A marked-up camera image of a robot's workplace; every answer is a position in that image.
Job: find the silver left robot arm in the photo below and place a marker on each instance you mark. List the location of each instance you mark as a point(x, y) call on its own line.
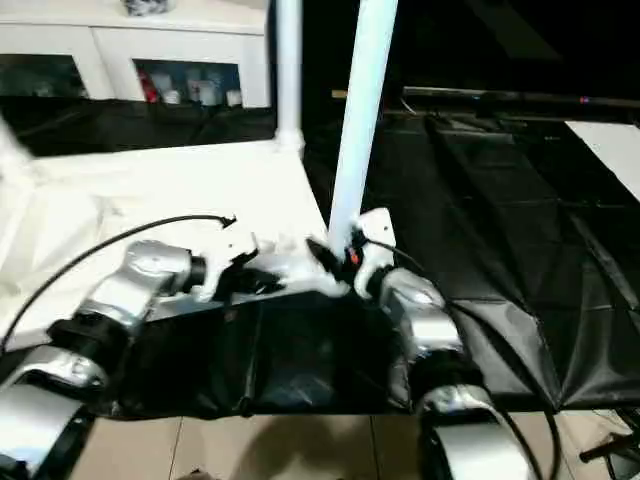
point(130, 285)

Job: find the white plastic table top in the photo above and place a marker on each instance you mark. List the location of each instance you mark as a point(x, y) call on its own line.
point(175, 185)

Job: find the white plastic table leg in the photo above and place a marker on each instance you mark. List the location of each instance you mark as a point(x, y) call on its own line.
point(362, 115)
point(288, 65)
point(12, 145)

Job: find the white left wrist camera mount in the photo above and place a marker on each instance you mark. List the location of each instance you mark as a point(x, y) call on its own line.
point(225, 250)

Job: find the small yellow label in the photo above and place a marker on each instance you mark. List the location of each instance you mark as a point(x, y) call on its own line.
point(340, 93)

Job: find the white sideboard with glass doors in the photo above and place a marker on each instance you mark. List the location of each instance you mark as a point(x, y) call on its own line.
point(125, 37)

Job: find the black glossy mat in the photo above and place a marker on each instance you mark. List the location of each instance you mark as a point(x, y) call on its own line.
point(500, 225)

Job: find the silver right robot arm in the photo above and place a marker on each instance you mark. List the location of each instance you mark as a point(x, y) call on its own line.
point(430, 320)

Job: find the small red box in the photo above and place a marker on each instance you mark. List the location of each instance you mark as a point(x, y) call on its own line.
point(144, 85)

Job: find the long black bar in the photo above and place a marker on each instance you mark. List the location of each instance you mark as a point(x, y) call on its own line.
point(525, 97)

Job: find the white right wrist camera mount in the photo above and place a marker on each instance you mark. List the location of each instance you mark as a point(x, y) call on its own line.
point(377, 235)

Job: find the grey robot torso front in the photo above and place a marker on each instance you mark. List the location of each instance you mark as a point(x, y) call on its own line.
point(199, 475)

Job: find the black floor rod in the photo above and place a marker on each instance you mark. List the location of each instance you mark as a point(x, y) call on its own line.
point(610, 447)

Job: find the dark patterned ornament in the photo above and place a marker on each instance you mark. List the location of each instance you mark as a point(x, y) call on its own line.
point(149, 6)

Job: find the flat white board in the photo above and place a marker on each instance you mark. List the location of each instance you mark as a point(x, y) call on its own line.
point(610, 155)

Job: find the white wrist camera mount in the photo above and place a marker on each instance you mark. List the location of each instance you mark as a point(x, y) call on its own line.
point(377, 235)
point(225, 250)

